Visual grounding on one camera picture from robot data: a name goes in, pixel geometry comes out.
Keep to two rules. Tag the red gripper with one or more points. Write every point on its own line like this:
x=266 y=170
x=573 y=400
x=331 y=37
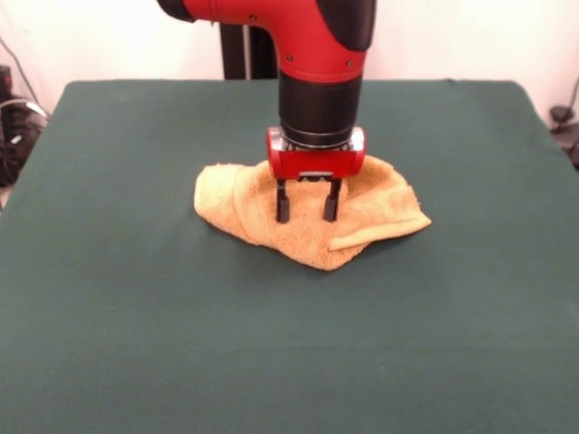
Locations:
x=316 y=165

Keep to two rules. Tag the yellow terry towel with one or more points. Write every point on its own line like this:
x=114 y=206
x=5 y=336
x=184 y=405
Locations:
x=253 y=203

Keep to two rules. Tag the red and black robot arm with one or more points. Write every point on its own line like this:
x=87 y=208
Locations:
x=316 y=45

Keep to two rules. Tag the dark green table cloth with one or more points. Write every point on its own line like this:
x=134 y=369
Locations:
x=135 y=316

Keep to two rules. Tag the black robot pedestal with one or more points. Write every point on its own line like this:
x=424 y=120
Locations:
x=249 y=54

